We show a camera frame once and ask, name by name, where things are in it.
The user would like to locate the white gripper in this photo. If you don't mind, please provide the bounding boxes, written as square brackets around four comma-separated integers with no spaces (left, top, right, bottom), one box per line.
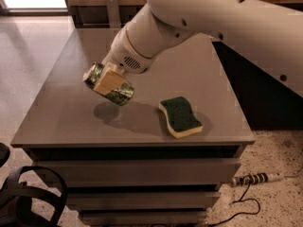
[93,27,157,96]

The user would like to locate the green soda can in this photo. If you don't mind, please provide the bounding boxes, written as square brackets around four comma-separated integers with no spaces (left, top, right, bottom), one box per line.
[83,61,134,106]

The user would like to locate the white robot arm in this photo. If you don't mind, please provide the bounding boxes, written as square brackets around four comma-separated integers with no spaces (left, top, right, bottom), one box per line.
[102,0,303,96]

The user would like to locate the green and yellow sponge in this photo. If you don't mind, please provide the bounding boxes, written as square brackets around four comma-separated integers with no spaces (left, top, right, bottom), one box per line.
[158,96,203,138]

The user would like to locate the grey drawer cabinet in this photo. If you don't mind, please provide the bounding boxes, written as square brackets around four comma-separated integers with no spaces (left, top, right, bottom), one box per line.
[12,29,254,227]

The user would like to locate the black chair base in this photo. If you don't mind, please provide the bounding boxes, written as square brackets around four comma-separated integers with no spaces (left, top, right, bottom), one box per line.
[0,143,68,227]

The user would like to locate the white power strip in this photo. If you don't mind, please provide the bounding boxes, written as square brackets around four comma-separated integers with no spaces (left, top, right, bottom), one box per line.
[230,173,284,187]

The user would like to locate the left metal wall bracket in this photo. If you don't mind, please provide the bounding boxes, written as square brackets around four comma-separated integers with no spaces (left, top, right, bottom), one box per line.
[106,0,121,28]

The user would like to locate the black power cable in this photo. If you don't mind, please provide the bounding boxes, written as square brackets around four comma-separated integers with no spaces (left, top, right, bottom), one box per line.
[207,183,261,227]

